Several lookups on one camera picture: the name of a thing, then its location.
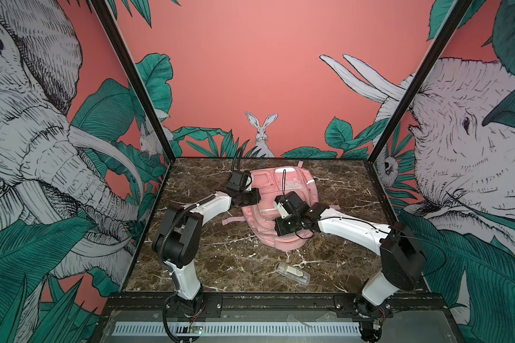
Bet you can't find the pink student backpack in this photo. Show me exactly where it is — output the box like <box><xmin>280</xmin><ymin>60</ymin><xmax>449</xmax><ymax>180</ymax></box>
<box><xmin>222</xmin><ymin>164</ymin><xmax>318</xmax><ymax>252</ymax></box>

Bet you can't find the clear plastic eraser box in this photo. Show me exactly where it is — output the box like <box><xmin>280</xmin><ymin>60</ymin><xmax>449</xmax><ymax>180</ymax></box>
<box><xmin>276</xmin><ymin>262</ymin><xmax>310</xmax><ymax>286</ymax></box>

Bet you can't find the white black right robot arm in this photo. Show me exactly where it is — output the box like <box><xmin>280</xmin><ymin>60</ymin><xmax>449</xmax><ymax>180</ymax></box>
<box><xmin>275</xmin><ymin>204</ymin><xmax>427</xmax><ymax>307</ymax></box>

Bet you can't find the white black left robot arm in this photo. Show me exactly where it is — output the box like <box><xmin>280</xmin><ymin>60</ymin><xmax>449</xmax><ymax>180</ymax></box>
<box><xmin>152</xmin><ymin>188</ymin><xmax>260</xmax><ymax>301</ymax></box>

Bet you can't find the white ventilation grille strip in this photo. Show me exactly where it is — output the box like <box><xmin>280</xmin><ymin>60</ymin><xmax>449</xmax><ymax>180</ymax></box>
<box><xmin>112</xmin><ymin>322</ymin><xmax>361</xmax><ymax>337</ymax></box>

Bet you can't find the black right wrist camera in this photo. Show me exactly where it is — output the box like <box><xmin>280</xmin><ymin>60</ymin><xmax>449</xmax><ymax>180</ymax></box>
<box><xmin>275</xmin><ymin>192</ymin><xmax>310</xmax><ymax>219</ymax></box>

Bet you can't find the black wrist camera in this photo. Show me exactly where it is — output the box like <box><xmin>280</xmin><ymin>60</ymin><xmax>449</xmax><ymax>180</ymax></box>
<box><xmin>275</xmin><ymin>192</ymin><xmax>310</xmax><ymax>219</ymax></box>
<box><xmin>224</xmin><ymin>170</ymin><xmax>252</xmax><ymax>193</ymax></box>

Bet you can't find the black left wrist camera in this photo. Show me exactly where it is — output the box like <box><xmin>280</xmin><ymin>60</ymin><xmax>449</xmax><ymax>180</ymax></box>
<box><xmin>224</xmin><ymin>170</ymin><xmax>252</xmax><ymax>193</ymax></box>

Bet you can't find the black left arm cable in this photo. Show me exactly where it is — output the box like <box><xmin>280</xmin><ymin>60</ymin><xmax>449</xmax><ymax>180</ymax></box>
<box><xmin>156</xmin><ymin>194</ymin><xmax>217</xmax><ymax>271</ymax></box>

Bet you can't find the black front mounting rail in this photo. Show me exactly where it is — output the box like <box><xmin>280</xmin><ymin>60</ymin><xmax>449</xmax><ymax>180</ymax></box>
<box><xmin>102</xmin><ymin>292</ymin><xmax>451</xmax><ymax>320</ymax></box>

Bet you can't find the black left corner frame post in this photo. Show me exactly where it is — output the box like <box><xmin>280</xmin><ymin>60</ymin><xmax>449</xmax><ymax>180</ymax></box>
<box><xmin>90</xmin><ymin>0</ymin><xmax>176</xmax><ymax>164</ymax></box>

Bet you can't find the black corner frame post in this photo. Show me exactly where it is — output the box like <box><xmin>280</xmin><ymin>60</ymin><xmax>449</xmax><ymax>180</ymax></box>
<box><xmin>367</xmin><ymin>0</ymin><xmax>473</xmax><ymax>163</ymax></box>
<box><xmin>90</xmin><ymin>0</ymin><xmax>176</xmax><ymax>164</ymax></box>

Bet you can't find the black right corner frame post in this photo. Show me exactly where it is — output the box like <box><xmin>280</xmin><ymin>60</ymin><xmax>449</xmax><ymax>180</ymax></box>
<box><xmin>367</xmin><ymin>0</ymin><xmax>473</xmax><ymax>163</ymax></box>

